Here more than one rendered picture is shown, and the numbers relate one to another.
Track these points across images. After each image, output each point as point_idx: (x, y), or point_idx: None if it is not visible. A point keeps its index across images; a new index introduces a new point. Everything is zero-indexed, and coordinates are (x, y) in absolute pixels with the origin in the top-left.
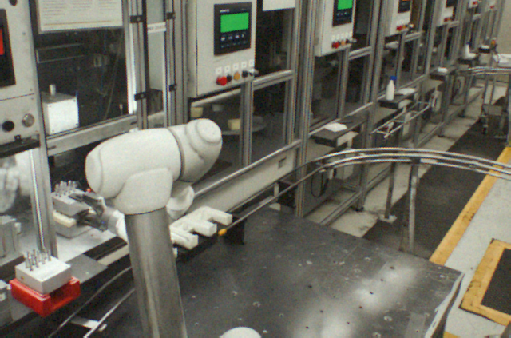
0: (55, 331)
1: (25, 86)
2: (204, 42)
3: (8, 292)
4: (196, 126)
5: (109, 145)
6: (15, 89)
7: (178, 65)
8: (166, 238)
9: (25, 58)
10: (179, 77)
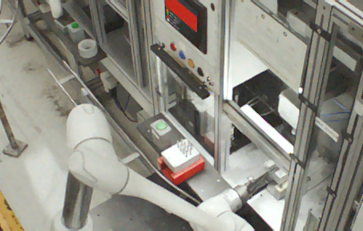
0: (171, 184)
1: (211, 61)
2: None
3: (160, 139)
4: (75, 151)
5: (79, 108)
6: (207, 58)
7: (344, 184)
8: (70, 175)
9: (215, 46)
10: (342, 193)
